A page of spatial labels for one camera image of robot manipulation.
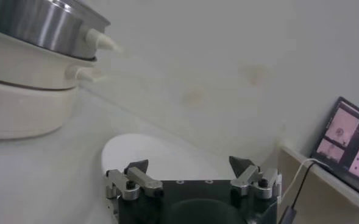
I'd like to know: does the white laptop cable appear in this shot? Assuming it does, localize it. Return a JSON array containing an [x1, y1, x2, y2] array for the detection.
[[281, 158, 329, 203]]

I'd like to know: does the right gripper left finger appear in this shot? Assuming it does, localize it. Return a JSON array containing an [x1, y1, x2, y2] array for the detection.
[[105, 159, 165, 201]]

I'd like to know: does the cream electric cooking pot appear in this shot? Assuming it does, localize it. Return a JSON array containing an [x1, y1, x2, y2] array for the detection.
[[0, 27, 102, 141]]

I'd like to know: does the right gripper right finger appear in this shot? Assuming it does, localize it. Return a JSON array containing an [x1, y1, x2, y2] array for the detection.
[[229, 155, 283, 201]]

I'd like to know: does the black cable with adapter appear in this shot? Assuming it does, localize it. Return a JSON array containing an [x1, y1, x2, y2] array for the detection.
[[278, 161, 317, 224]]

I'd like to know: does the round white plate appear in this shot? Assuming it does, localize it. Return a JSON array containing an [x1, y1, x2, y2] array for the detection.
[[101, 133, 238, 183]]

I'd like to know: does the grey laptop with pink screen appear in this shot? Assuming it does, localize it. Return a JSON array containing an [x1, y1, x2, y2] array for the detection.
[[310, 96, 359, 201]]

